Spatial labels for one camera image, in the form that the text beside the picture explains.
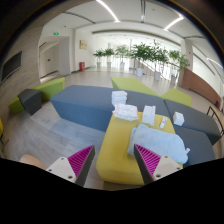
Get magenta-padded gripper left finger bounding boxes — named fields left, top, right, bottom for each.
left=45, top=144, right=96, bottom=188

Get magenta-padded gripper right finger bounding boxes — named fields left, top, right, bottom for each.
left=133, top=143, right=184, bottom=186

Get light blue towel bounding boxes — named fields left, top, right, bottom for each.
left=127, top=123, right=191, bottom=164

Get small white tube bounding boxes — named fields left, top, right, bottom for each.
left=159, top=116, right=169, bottom=129

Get grey upholstered ottoman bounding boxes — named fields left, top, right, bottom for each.
left=163, top=98, right=222, bottom=146
left=173, top=124, right=217, bottom=168

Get yellow upholstered ottoman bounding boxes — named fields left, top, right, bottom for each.
left=96, top=111, right=184, bottom=186

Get white cube box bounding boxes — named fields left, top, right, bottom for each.
left=172, top=111, right=185, bottom=127

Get tall white box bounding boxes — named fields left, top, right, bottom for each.
left=141, top=105, right=157, bottom=126

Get white plastic wipes pack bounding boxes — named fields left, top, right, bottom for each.
left=112, top=103, right=140, bottom=122

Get blue upholstered ottoman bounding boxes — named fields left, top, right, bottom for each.
left=49, top=84, right=171, bottom=133

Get green upholstered ottoman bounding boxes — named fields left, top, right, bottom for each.
left=110, top=77, right=161, bottom=98
left=161, top=88, right=193, bottom=108

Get dark grey cube ottoman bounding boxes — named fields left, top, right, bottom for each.
left=17, top=88, right=43, bottom=116

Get yellow chair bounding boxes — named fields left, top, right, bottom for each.
left=0, top=119, right=5, bottom=141

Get stack of white tissue packs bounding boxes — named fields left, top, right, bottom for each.
left=111, top=90, right=128, bottom=108

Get long green upholstered bench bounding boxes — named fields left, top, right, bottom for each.
left=8, top=76, right=66, bottom=115

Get brown wooden reception counter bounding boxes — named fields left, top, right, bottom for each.
left=181, top=68, right=223, bottom=108

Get row of potted plants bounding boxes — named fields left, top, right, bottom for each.
left=92, top=39, right=190, bottom=84

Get ceiling strip lights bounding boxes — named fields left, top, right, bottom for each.
left=95, top=0, right=185, bottom=32

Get wooden table with black frame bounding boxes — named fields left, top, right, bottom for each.
left=205, top=105, right=224, bottom=138

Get dark wall screen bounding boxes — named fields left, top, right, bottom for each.
left=0, top=50, right=23, bottom=83

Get yellowish wall picture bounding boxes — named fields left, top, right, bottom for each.
left=79, top=40, right=89, bottom=51

